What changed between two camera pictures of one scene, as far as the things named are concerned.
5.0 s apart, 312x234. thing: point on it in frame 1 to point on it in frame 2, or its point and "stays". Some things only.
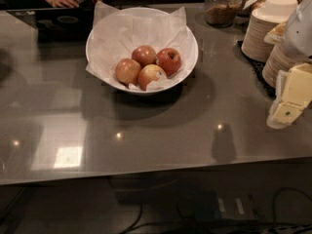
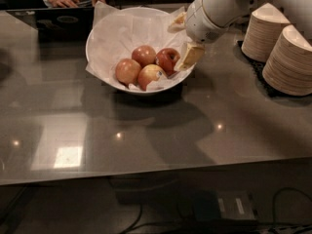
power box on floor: (211, 205) stays
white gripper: (299, 33) to (199, 22)
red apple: (170, 60) stays
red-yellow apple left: (128, 70) stays
